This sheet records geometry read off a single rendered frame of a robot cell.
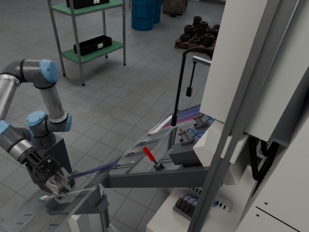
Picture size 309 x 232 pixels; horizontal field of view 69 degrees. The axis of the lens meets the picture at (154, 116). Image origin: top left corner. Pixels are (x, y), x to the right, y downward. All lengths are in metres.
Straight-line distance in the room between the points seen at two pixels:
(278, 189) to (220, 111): 0.24
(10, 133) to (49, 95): 0.47
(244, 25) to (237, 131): 0.21
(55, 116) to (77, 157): 0.91
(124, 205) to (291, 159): 1.57
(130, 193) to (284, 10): 1.81
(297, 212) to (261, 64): 0.38
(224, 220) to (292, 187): 0.72
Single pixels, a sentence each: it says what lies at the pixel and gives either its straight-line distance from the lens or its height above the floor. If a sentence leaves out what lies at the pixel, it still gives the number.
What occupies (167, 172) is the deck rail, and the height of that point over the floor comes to 1.08.
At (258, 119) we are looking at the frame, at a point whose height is 1.43.
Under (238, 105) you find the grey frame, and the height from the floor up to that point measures 1.46.
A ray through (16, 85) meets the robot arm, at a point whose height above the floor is 1.10.
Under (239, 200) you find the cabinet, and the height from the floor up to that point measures 0.62.
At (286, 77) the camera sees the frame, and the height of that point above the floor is 1.54.
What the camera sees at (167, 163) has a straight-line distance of 0.89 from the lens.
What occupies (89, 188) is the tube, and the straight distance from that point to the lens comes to 0.77.
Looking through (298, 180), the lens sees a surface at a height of 1.32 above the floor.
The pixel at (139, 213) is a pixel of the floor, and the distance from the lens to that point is 1.93.
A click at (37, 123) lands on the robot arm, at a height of 0.76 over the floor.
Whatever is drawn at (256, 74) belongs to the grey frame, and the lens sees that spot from 0.43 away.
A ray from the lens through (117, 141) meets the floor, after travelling 2.41.
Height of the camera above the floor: 1.71
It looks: 39 degrees down
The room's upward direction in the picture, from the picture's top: 5 degrees clockwise
